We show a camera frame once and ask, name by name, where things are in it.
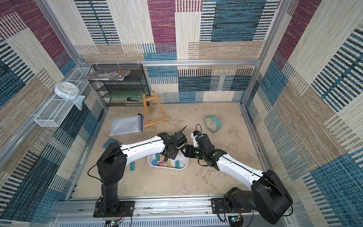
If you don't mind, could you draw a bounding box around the clear zip document pouch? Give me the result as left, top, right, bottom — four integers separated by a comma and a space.
109, 114, 144, 136

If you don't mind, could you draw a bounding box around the wooden mini easel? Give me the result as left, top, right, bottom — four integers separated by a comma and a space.
143, 91, 170, 127

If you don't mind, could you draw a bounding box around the white plastic storage box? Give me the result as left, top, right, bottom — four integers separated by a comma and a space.
147, 152, 189, 170

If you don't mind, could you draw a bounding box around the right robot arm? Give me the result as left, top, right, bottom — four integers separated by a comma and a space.
181, 130, 294, 224

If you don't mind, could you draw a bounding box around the blue folded cloth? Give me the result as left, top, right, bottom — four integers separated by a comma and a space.
103, 138, 122, 149

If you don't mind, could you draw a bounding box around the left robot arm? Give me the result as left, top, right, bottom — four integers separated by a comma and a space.
93, 131, 187, 218

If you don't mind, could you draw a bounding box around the white round clock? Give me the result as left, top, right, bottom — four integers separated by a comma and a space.
54, 81, 80, 100

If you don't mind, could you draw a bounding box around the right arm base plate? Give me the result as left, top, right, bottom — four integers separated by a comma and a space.
210, 197, 251, 214

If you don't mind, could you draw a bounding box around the black wire mesh shelf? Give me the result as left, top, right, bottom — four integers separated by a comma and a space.
87, 63, 151, 107

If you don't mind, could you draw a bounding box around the white wire wall basket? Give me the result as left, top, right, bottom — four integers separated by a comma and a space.
35, 67, 89, 127

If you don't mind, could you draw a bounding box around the teal binder clip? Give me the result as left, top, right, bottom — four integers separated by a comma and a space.
130, 161, 140, 171

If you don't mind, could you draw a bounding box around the magazine on shelf top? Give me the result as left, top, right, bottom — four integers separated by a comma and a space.
82, 70, 131, 81

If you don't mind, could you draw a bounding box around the green round alarm clock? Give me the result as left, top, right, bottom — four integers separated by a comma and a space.
205, 115, 222, 133

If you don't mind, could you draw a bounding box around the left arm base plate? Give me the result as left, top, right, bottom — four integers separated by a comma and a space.
93, 201, 135, 218

